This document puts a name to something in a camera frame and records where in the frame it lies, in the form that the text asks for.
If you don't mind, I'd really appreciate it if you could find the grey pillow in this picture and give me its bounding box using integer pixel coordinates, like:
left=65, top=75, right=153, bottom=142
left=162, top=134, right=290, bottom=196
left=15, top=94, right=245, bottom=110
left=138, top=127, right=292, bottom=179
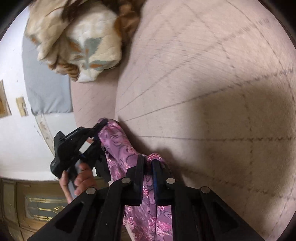
left=22, top=37, right=73, bottom=115

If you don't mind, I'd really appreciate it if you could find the pink quilted bed cover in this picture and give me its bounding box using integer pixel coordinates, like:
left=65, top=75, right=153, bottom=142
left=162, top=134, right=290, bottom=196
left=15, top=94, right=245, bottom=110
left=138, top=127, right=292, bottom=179
left=71, top=1, right=295, bottom=240

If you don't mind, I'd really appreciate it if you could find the person's left hand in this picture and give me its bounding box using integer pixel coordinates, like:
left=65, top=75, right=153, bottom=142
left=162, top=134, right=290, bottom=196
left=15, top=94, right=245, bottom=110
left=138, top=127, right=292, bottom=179
left=59, top=163, right=97, bottom=203

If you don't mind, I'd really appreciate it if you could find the beige floral crumpled blanket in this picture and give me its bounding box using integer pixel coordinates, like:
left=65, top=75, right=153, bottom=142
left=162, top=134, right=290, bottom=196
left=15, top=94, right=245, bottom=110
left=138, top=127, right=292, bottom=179
left=25, top=0, right=144, bottom=82

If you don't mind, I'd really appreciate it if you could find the beige wall switch plate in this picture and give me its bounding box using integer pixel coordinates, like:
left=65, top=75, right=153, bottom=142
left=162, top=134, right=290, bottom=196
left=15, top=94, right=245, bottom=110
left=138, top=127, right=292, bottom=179
left=16, top=96, right=28, bottom=117

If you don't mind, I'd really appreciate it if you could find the framed wall picture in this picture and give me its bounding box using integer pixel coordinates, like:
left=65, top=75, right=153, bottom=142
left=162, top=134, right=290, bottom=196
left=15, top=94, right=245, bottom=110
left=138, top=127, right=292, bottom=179
left=0, top=80, right=11, bottom=118

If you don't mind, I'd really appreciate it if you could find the purple floral long-sleeve shirt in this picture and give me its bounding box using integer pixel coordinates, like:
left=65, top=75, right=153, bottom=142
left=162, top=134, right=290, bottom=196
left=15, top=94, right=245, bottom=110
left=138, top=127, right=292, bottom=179
left=98, top=118, right=173, bottom=240

